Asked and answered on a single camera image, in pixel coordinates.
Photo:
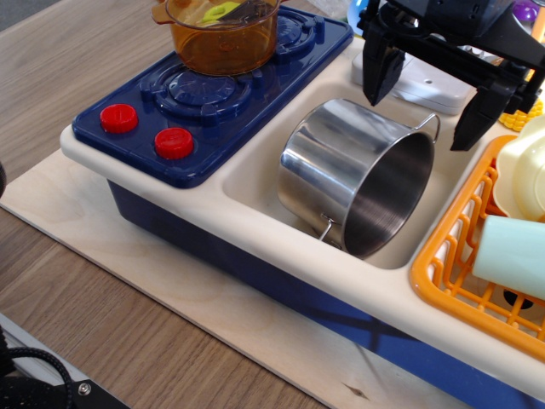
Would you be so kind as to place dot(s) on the orange dish rack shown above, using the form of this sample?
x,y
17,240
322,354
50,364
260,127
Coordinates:
x,y
442,273

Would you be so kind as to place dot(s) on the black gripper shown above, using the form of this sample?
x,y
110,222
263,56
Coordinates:
x,y
478,42

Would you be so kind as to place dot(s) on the white faucet base block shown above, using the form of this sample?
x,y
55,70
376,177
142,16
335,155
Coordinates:
x,y
426,86

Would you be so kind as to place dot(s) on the right red stove knob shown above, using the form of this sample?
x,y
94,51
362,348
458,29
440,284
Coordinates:
x,y
173,143

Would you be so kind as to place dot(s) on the stainless steel pot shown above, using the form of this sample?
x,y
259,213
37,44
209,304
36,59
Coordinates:
x,y
354,176

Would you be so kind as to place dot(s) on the amber transparent plastic pot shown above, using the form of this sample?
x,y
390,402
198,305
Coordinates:
x,y
240,42

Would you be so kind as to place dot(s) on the purple toy item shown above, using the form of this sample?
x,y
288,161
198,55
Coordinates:
x,y
525,11

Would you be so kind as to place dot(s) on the light blue plastic cup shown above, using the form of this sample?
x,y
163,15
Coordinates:
x,y
511,254

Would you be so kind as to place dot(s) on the yellow toy corn cob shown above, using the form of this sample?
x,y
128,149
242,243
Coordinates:
x,y
518,120

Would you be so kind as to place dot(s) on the black metal bracket with screw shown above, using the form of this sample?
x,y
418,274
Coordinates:
x,y
90,395

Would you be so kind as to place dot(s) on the cream plastic dish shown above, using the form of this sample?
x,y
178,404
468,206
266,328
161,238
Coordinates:
x,y
519,188

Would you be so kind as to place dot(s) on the blue toy stove top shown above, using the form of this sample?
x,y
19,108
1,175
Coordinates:
x,y
221,113

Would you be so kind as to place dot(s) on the red stove knob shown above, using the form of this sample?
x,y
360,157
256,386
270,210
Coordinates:
x,y
118,118
173,143

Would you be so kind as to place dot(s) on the cream toy kitchen sink unit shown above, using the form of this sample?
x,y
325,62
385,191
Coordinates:
x,y
235,221

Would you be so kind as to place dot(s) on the green toy utensil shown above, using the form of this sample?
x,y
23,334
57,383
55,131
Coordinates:
x,y
219,11

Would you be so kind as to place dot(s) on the light plywood board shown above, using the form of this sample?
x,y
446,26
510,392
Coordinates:
x,y
159,328

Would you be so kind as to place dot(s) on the left red stove knob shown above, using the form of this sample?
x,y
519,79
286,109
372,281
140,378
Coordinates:
x,y
118,118

